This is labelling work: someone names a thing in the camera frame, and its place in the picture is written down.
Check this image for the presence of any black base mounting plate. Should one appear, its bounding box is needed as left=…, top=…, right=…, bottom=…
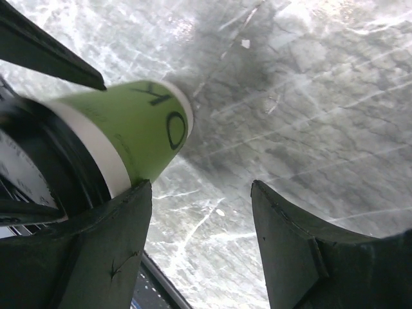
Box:
left=130, top=252, right=193, bottom=309

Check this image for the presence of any black plastic cup lid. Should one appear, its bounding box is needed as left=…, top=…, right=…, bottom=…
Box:
left=1, top=97, right=111, bottom=227

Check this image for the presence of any green paper coffee cup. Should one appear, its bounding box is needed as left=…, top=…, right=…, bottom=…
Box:
left=46, top=80, right=194, bottom=197

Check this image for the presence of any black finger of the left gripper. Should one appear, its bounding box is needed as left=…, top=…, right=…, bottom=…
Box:
left=1, top=1, right=106, bottom=90

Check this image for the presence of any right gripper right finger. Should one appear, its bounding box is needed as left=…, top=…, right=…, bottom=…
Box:
left=250, top=180, right=411, bottom=309

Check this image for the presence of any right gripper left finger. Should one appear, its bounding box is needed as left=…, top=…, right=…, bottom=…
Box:
left=1, top=181, right=152, bottom=308

